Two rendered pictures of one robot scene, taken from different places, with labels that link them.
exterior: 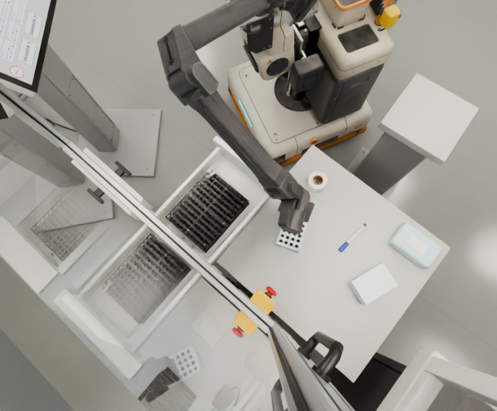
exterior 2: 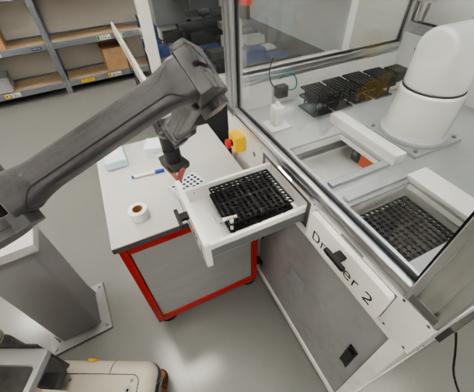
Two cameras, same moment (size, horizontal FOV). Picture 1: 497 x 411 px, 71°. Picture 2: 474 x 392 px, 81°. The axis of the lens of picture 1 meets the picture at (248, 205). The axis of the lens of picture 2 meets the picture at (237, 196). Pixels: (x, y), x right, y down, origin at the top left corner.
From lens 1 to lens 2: 1.08 m
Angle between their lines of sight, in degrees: 59
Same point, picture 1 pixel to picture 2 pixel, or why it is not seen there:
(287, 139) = (119, 374)
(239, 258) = not seen: hidden behind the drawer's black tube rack
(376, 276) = (154, 145)
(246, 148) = not seen: hidden behind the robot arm
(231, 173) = (210, 232)
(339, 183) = (122, 209)
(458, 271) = (94, 222)
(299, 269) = (200, 169)
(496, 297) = (89, 202)
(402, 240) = (120, 155)
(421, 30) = not seen: outside the picture
